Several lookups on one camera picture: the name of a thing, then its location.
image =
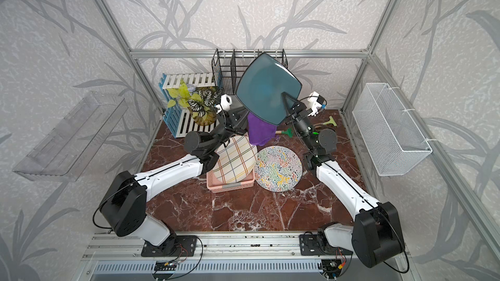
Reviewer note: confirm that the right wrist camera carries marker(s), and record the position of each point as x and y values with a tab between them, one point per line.
315	104

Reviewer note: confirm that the pink plastic basket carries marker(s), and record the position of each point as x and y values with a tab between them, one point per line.
230	185

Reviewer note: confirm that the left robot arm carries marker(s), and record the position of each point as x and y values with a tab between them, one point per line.
124	205

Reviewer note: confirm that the clear plastic wall shelf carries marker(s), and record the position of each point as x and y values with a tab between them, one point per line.
68	149

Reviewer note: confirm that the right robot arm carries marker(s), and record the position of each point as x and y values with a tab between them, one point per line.
376	234

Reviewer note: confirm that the aluminium front rail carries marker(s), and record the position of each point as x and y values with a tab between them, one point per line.
216	246

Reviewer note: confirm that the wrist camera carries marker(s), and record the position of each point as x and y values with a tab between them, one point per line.
225	103
315	104

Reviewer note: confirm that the colourful mosaic round plate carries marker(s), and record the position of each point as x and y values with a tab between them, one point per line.
278	169

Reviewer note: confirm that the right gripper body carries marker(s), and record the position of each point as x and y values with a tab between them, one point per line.
299	118

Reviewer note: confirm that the green rake wooden handle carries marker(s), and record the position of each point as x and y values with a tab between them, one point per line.
288	132

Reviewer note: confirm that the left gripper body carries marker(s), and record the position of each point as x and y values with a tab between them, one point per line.
239	133

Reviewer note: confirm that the white wire wall basket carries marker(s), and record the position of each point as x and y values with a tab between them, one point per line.
392	138

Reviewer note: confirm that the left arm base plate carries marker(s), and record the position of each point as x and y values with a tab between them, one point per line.
173	246

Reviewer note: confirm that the dark teal square plate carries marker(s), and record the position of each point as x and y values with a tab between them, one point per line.
261	86

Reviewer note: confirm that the potted plant yellow pot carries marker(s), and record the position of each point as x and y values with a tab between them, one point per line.
199	101

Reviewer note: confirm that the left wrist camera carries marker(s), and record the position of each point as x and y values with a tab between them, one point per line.
225	103

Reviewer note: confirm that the striped white round plate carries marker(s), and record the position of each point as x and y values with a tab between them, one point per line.
237	159

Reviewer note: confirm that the black wire wall basket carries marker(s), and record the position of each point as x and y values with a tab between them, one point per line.
228	68

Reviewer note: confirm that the blue white slatted crate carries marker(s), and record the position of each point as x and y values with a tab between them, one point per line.
177	118

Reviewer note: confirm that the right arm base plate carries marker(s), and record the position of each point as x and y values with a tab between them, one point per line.
314	245

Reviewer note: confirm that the purple cloth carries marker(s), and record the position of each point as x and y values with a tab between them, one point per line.
259	131

